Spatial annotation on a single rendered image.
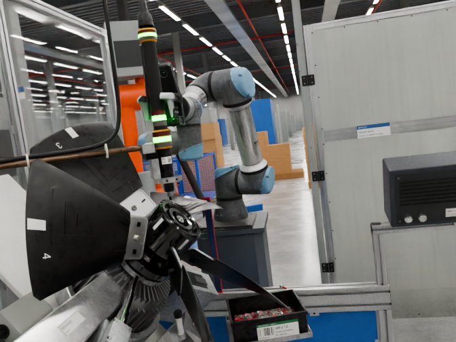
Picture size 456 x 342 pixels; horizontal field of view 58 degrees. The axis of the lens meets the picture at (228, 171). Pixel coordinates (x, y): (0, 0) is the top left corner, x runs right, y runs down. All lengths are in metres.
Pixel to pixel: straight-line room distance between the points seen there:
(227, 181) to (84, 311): 1.05
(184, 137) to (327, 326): 0.77
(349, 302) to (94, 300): 0.85
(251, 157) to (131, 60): 3.52
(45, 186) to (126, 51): 4.34
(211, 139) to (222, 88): 7.50
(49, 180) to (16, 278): 0.29
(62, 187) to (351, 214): 2.30
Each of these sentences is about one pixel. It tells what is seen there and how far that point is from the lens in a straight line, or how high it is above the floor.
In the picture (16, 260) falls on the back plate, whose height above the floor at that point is 1.19.
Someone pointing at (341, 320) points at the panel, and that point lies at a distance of 1.48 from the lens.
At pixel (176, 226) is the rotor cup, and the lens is 0.88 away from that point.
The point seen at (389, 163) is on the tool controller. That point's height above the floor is 1.24.
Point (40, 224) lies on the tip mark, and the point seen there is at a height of 1.30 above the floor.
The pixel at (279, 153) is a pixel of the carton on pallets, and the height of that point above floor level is 0.65.
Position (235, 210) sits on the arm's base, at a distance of 1.75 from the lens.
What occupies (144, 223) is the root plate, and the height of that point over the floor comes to 1.23.
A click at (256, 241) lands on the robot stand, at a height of 0.94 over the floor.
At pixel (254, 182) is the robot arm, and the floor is 1.18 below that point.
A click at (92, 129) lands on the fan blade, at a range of 1.08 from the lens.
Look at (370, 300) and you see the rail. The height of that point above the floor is 0.81.
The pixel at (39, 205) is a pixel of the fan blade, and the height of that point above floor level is 1.33.
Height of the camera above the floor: 1.41
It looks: 6 degrees down
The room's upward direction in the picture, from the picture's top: 7 degrees counter-clockwise
